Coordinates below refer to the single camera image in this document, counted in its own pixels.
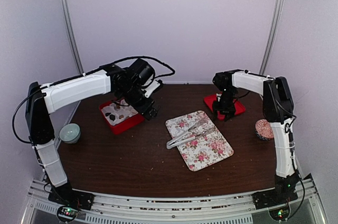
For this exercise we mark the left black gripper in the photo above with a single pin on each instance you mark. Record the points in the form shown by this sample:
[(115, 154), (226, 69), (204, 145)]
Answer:
[(143, 109)]

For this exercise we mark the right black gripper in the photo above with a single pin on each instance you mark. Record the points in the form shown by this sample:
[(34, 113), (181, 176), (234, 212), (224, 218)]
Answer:
[(230, 111)]

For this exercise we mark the red box lid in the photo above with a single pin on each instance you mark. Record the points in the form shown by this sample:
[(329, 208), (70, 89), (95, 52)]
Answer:
[(208, 100)]

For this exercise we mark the red chocolate box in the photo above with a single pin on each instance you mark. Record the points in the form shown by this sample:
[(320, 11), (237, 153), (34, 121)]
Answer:
[(131, 116)]

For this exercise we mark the dark chocolate cube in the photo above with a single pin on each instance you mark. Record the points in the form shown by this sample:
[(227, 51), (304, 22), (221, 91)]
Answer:
[(112, 117)]

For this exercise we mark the black white kitchen tongs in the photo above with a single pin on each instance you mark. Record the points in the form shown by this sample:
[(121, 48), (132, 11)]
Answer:
[(190, 134)]

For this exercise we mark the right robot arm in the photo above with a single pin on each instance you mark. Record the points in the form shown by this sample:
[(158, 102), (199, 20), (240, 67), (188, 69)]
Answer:
[(277, 107)]

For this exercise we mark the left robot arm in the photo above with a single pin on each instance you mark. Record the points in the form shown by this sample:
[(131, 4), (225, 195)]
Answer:
[(133, 78)]

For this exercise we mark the floral serving tray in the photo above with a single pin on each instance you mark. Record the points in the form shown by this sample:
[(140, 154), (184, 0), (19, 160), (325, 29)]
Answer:
[(203, 151)]

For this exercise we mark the red patterned ceramic bowl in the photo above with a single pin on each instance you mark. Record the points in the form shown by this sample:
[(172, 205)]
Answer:
[(263, 130)]

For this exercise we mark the pale green ceramic bowl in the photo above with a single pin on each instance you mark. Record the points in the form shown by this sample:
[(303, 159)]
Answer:
[(70, 133)]

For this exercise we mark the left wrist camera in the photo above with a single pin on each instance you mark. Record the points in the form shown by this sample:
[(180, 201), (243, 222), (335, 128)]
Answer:
[(156, 84)]

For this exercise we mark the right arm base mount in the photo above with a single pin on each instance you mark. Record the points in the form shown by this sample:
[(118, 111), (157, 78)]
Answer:
[(278, 205)]

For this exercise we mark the front aluminium rail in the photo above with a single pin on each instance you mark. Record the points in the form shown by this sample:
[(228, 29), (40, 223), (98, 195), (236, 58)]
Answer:
[(232, 208)]

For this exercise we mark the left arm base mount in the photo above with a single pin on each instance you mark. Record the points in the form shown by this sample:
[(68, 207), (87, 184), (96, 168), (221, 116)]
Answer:
[(71, 202)]

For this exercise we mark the right aluminium frame post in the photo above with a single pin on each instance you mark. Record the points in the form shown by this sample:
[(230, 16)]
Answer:
[(278, 8)]

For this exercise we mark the aluminium frame post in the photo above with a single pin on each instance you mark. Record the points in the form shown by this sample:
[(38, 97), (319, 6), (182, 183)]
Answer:
[(278, 8), (71, 36)]

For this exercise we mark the left aluminium frame post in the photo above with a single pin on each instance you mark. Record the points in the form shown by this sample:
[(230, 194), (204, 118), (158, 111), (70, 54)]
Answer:
[(71, 36)]

